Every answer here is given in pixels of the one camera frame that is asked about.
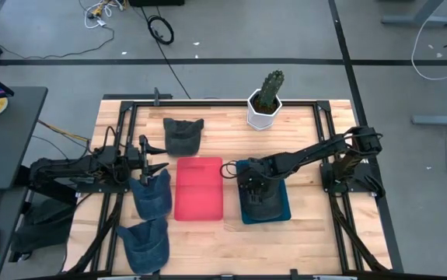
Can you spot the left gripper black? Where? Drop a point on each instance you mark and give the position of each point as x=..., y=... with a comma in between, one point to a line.
x=133, y=158

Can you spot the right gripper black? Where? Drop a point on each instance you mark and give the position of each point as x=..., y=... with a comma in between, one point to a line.
x=260, y=173

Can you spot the dark grey cap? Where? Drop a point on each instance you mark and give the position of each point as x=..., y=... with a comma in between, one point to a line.
x=264, y=212
x=183, y=140

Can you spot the blue denim cap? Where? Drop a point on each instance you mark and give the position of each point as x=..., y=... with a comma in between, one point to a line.
x=151, y=198
x=145, y=249

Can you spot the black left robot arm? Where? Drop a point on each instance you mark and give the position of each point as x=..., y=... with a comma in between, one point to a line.
x=63, y=171

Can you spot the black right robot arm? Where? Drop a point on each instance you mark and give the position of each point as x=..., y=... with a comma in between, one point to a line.
x=324, y=147

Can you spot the teal plastic tray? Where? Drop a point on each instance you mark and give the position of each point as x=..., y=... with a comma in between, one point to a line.
x=286, y=206

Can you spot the pink plastic tray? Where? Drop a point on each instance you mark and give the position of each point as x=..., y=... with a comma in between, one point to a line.
x=200, y=190

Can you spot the black clamp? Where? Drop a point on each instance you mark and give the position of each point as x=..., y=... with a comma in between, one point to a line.
x=294, y=274
x=156, y=97

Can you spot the white hexagonal plant pot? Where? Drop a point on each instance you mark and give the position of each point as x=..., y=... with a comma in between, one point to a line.
x=260, y=121

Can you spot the green cactus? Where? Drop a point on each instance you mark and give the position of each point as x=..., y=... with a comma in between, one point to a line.
x=271, y=87

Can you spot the black desk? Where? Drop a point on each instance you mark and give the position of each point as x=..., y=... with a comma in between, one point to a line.
x=9, y=140

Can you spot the black box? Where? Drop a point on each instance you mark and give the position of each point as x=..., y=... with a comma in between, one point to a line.
x=157, y=2

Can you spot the grey desk foot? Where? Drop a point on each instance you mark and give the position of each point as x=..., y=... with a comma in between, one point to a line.
x=417, y=19
x=433, y=120

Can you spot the black aluminium frame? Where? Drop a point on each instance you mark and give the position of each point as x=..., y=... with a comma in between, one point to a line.
x=207, y=103

